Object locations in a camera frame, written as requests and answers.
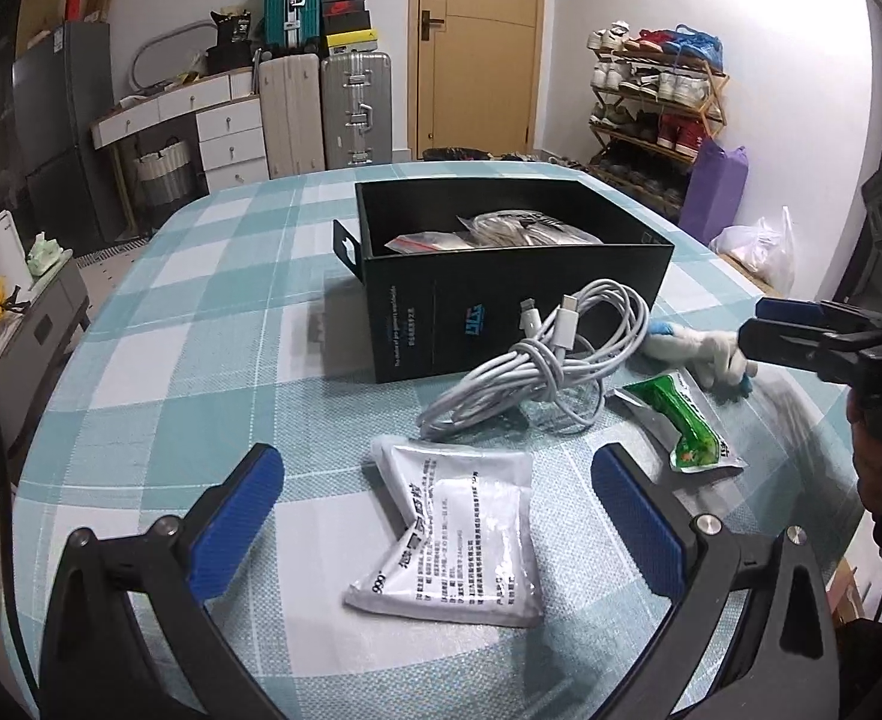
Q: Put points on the white printed sachet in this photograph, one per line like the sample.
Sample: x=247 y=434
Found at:
x=466 y=556

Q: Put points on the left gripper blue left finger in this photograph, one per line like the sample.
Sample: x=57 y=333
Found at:
x=222 y=525

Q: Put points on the dark grey refrigerator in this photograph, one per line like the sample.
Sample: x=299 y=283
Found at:
x=61 y=87

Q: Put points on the green white snack packet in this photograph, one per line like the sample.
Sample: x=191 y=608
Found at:
x=672 y=409

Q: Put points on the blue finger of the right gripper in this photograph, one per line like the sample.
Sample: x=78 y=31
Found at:
x=790 y=311
x=799 y=347

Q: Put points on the white plush toy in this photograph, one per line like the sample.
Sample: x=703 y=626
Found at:
x=714 y=358

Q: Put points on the silver suitcase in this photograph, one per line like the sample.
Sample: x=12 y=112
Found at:
x=356 y=95

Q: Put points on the black cardboard box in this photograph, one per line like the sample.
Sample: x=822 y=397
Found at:
x=437 y=314

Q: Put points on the adidas white laces bag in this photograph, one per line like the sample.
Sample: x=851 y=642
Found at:
x=524 y=228

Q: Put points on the cream shoelaces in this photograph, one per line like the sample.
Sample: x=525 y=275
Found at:
x=430 y=242

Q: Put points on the white drawer desk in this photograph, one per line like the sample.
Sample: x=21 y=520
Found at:
x=219 y=117

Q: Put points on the purple paper bag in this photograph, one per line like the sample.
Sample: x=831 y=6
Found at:
x=714 y=192

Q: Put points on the wooden door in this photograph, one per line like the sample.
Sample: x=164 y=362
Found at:
x=473 y=76

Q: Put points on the beige suitcase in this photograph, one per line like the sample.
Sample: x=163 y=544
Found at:
x=289 y=92

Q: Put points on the white air purifier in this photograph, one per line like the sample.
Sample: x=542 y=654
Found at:
x=13 y=267

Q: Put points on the stack of shoe boxes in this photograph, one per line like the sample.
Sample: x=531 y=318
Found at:
x=347 y=27

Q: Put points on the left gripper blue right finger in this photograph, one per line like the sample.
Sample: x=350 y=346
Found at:
x=651 y=522

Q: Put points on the white plastic bag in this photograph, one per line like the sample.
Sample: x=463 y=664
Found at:
x=767 y=251

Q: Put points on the grey low cabinet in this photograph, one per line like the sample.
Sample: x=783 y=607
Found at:
x=30 y=342

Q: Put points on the wooden shoe rack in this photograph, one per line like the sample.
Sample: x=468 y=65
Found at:
x=657 y=101

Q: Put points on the teal checked tablecloth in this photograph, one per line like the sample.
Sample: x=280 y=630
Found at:
x=238 y=325

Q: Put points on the grey white laundry basket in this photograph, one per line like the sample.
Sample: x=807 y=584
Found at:
x=168 y=181

